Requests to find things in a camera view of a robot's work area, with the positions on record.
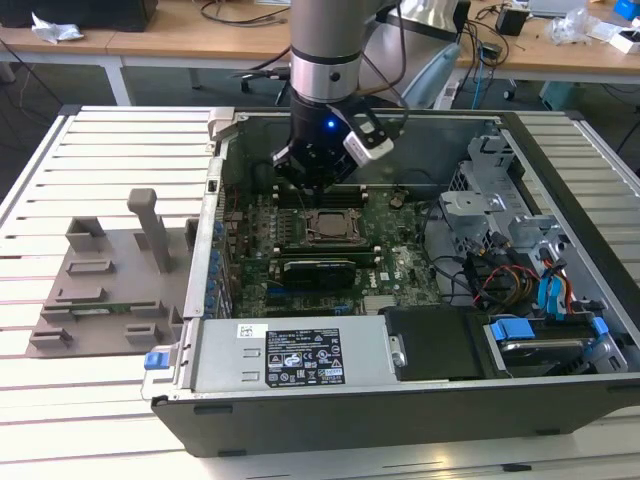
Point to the silver-topped CPU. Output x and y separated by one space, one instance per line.
334 225

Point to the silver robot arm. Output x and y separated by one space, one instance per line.
325 40

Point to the CPU socket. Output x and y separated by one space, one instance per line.
306 232

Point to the thin metal locking lever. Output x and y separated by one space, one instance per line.
303 207

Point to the grey case corner latch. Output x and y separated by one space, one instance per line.
220 122

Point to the round silver coin battery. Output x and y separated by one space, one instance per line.
395 202

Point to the black graphics card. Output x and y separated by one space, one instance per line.
320 274

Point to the blue expansion slot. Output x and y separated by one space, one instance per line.
275 290

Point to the pale blue teach pendant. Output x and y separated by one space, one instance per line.
432 70

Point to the silver metal disk bay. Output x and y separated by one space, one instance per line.
467 205

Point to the silver finned chipset heatsink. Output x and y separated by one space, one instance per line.
379 304

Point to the green motherboard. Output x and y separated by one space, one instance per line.
410 290

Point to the wooden desk white legs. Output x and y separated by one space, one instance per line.
150 45
550 60

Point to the black power adapter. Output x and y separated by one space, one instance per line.
492 51

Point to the black plastic bay cover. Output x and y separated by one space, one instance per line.
430 345

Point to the silver power supply unit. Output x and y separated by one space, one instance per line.
215 360

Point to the small black box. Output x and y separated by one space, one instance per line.
511 22

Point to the green RAM stick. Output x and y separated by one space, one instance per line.
120 309

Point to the grey parts rack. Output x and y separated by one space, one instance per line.
100 295

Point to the teal storage box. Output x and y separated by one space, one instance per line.
560 95

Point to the blue case latch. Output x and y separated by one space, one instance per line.
154 361

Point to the large black equipment box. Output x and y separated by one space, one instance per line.
75 12

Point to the black and silver PC case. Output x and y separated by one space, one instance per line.
350 425

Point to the crumpled white paper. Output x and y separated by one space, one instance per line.
55 30

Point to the clear plastic bag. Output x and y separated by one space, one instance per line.
570 27

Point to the hard disk blue carrier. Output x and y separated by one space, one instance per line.
542 352

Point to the white open box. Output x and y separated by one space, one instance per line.
627 47

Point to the small blue box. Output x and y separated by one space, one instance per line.
625 10

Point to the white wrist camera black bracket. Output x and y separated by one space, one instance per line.
367 150

